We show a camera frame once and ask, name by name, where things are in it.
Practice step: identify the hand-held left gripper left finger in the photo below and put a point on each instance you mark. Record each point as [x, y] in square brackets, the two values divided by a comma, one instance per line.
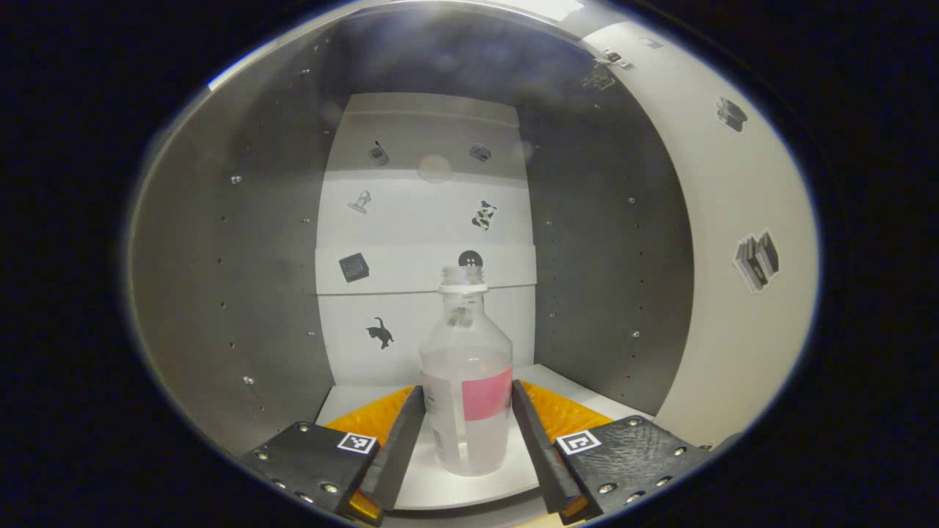
[400, 440]

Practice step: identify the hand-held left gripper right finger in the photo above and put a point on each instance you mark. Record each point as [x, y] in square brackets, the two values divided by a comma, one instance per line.
[539, 447]

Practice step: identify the translucent bottle with pink label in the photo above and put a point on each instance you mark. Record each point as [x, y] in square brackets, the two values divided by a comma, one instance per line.
[466, 367]

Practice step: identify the dark grey cabinet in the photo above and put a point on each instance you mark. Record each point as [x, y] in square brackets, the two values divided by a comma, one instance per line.
[220, 293]

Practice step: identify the grey cabinet door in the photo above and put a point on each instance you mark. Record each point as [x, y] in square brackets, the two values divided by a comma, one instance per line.
[733, 308]

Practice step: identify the metal cabinet hinge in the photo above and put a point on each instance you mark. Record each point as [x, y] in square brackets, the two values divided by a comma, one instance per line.
[603, 73]

